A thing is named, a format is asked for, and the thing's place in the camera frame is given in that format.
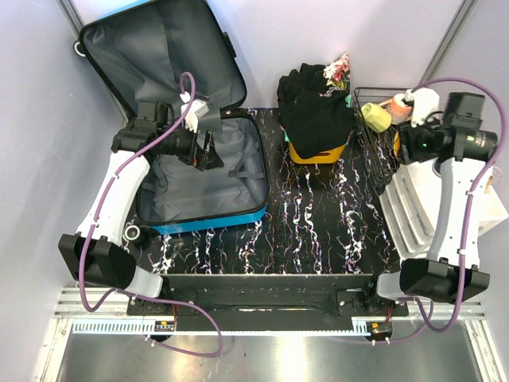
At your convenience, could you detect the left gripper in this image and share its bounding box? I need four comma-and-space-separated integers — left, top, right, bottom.
158, 118, 224, 171

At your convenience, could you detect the white drawer organizer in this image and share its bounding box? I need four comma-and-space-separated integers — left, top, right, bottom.
379, 158, 508, 268

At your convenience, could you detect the orange plastic basket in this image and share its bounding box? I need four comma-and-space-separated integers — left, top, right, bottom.
288, 142, 347, 165

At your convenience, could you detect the black floral print garment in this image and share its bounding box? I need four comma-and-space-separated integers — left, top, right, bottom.
276, 52, 356, 158

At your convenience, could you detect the blue fish-print suitcase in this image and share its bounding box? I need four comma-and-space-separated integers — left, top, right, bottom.
79, 1, 268, 234

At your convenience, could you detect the dark bottle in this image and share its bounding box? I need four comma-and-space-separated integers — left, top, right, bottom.
485, 166, 503, 194

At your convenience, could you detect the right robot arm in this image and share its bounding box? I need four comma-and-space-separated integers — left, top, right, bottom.
361, 88, 499, 316

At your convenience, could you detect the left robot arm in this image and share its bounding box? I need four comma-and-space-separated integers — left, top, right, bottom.
58, 95, 223, 315

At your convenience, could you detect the yellow plate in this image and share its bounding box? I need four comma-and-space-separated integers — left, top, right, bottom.
393, 131, 402, 162

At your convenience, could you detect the pink cup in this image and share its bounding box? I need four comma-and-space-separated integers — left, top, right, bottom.
379, 93, 412, 125

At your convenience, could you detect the green cup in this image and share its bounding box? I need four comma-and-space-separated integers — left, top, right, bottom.
361, 103, 392, 133

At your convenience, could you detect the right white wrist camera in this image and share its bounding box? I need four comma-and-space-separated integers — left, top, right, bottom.
403, 88, 440, 127

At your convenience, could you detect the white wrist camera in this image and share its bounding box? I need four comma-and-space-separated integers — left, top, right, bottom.
403, 88, 440, 127
180, 92, 209, 134

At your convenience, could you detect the black wire dish rack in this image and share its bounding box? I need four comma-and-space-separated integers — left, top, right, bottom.
352, 86, 405, 189

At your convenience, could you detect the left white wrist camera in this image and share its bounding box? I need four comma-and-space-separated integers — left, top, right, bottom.
180, 92, 209, 134

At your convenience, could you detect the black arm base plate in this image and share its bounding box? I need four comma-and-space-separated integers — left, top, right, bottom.
126, 273, 409, 333

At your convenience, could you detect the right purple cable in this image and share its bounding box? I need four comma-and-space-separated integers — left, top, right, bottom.
405, 76, 508, 345

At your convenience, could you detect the purple cable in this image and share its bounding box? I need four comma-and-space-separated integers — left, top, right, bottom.
405, 76, 508, 345
79, 72, 223, 357

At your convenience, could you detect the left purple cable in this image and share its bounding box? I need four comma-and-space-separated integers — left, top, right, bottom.
79, 72, 223, 357

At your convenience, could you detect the aluminium rail frame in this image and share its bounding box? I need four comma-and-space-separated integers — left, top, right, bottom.
35, 287, 508, 381

